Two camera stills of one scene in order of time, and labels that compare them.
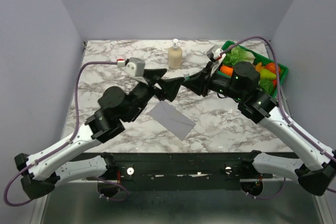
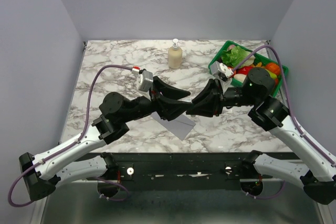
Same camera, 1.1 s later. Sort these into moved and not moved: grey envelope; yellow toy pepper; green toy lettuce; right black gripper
Moved: right black gripper
Not moved: yellow toy pepper; green toy lettuce; grey envelope
